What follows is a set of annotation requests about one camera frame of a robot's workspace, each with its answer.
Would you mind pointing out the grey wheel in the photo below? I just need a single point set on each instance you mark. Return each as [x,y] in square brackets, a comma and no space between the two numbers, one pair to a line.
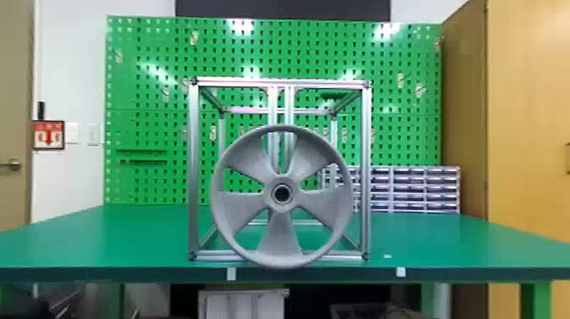
[236,209]

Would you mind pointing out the white drawer cabinet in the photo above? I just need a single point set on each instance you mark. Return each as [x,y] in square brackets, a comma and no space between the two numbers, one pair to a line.
[414,189]

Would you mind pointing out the yellow wooden cupboard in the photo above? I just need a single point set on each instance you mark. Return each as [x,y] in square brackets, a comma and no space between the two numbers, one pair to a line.
[512,133]

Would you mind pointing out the beige door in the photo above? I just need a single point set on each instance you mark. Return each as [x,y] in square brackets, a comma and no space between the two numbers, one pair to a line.
[12,111]

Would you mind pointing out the silver frame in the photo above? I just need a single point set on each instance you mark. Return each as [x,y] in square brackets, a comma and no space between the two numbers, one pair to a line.
[193,178]

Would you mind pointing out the white light switch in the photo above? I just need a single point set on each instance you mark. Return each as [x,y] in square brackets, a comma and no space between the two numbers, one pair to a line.
[93,134]

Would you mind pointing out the red wall sign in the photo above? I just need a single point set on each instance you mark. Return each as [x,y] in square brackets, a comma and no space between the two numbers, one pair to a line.
[48,134]

